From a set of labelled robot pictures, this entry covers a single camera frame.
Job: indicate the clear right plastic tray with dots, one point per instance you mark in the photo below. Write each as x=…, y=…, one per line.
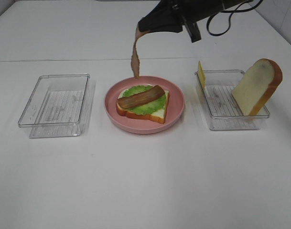
x=220, y=108

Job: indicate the green lettuce leaf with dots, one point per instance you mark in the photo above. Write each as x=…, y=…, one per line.
x=156, y=107

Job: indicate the bread slice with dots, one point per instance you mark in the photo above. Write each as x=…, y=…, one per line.
x=257, y=86
x=151, y=117

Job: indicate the pink bacon strip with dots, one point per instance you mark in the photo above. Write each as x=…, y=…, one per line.
x=135, y=62

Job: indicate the brown bacon strip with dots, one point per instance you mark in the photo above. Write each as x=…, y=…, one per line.
x=139, y=95

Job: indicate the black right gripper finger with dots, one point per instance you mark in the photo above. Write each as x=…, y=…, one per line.
x=162, y=18
x=193, y=31

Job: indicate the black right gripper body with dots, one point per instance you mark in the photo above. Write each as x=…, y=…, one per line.
x=191, y=11

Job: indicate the yellow cheese slice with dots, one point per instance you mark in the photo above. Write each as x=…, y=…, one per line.
x=201, y=76

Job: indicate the clear plastic tray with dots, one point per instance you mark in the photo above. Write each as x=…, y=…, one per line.
x=59, y=106
x=220, y=108

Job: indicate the pink round plate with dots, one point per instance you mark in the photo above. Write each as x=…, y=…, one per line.
x=174, y=110

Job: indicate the clear left plastic tray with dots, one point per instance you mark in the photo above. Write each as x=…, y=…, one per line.
x=59, y=106

